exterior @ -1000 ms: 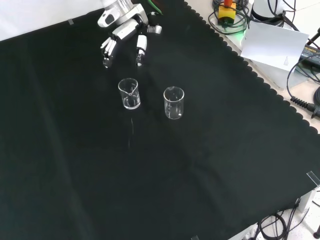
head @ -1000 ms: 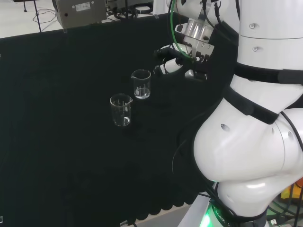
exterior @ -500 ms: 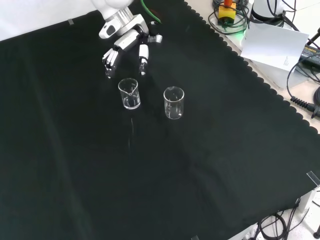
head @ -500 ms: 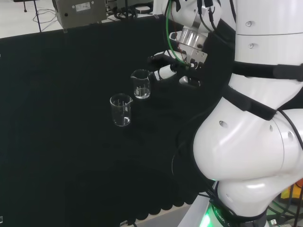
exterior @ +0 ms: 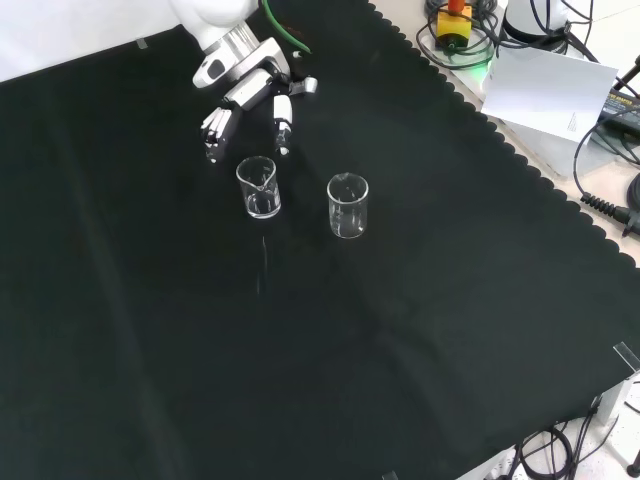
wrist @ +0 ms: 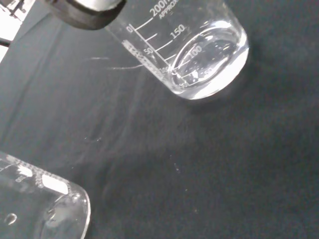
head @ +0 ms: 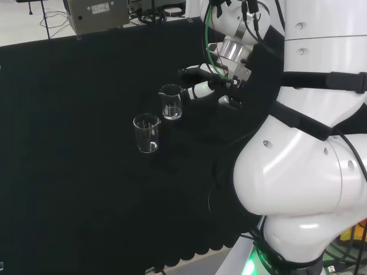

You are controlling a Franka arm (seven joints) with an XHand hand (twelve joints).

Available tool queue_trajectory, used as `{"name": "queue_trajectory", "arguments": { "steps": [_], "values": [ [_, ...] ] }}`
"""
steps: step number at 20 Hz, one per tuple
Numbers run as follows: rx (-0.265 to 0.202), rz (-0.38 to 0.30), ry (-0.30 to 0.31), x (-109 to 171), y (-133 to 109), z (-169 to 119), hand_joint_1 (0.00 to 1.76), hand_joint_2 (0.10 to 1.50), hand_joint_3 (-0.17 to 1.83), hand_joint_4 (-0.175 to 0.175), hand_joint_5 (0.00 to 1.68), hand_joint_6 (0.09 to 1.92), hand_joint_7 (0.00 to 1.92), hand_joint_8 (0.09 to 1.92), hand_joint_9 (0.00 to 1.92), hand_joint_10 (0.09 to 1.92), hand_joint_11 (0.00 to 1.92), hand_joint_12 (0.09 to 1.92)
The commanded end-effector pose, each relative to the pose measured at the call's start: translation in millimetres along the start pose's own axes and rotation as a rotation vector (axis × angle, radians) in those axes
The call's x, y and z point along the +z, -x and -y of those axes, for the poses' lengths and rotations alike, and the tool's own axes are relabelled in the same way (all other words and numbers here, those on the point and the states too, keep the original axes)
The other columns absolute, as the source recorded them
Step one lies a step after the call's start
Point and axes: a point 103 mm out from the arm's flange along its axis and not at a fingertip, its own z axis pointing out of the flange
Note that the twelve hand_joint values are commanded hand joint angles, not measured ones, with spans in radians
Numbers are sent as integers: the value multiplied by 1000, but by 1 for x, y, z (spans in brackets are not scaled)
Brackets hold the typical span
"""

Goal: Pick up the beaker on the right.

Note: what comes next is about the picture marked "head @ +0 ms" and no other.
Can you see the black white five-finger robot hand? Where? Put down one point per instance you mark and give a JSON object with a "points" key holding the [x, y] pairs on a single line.
{"points": [[232, 77]]}

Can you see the clear glass beaker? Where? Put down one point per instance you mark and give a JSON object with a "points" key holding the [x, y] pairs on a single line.
{"points": [[146, 134], [171, 106]]}

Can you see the grey metal control box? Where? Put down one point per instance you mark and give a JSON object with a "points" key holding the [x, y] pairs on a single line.
{"points": [[94, 15]]}

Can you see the black bench cloth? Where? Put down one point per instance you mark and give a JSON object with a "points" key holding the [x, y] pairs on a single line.
{"points": [[86, 143]]}

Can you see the dark tripod leg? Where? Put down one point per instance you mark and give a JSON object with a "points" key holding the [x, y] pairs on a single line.
{"points": [[45, 17]]}

